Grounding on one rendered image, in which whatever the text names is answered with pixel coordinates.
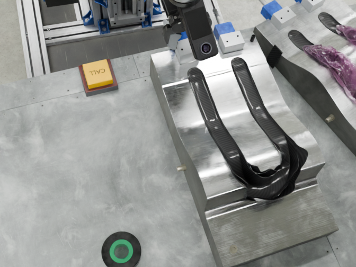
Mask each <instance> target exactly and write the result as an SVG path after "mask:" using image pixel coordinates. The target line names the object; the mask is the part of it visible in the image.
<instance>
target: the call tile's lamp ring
mask: <svg viewBox="0 0 356 267"><path fill-rule="evenodd" d="M107 62H108V64H109V68H110V71H111V74H112V78H113V81H114V84H110V85H105V86H101V87H97V88H92V89H89V90H88V88H87V85H86V81H85V77H84V74H83V70H82V67H83V66H82V65H80V66H78V67H79V71H80V74H81V77H82V81H83V84H84V88H85V92H86V93H88V92H92V91H97V90H101V89H104V88H108V87H113V86H117V85H118V84H117V80H116V78H115V75H114V71H113V68H112V65H111V62H110V59H107Z"/></svg>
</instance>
